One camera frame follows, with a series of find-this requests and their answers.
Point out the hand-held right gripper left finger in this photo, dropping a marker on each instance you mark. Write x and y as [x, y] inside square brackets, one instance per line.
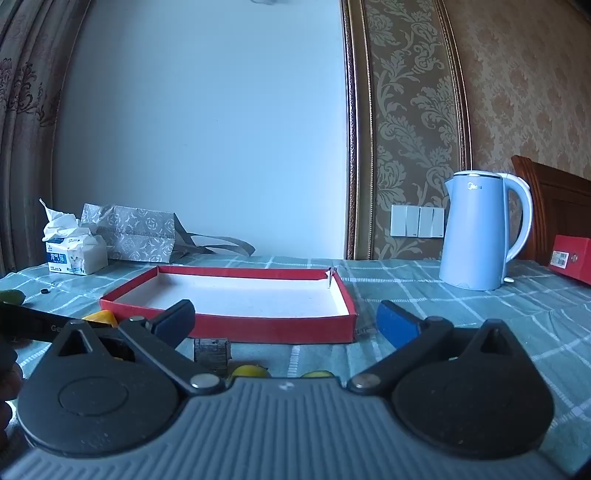
[178, 321]

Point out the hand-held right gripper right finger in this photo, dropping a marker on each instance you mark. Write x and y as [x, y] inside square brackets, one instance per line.
[395, 323]

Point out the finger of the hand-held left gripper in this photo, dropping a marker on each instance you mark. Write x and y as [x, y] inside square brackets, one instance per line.
[27, 325]

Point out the yellow fruit piece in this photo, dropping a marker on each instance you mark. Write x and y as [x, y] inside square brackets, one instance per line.
[101, 317]

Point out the red shallow cardboard tray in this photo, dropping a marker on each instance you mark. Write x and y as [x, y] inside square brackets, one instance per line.
[254, 295]

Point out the yellow-green tomato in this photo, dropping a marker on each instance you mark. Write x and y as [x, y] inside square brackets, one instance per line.
[249, 371]

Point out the green tomato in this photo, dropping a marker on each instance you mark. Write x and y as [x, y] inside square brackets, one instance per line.
[318, 374]

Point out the cucumber piece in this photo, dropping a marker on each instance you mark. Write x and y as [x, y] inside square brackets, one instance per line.
[9, 297]

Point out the small wooden block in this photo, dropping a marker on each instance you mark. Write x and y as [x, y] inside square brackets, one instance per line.
[211, 355]

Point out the green checked tablecloth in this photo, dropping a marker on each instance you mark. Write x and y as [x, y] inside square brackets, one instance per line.
[461, 314]

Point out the white tissue pack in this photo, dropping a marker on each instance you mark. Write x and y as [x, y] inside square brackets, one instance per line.
[78, 258]

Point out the grey patterned gift bag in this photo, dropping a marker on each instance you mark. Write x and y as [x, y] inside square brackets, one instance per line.
[138, 235]

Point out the light blue electric kettle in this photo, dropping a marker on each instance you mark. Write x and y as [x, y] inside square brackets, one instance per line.
[475, 230]

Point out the patterned curtain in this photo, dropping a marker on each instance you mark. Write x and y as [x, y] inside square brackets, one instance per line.
[23, 138]

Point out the red box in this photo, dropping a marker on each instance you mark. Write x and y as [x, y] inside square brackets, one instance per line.
[579, 258]

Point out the brown wooden headboard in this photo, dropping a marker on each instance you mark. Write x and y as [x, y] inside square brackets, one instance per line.
[554, 198]

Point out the white wall switch panel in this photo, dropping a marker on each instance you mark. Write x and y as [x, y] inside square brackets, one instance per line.
[415, 221]

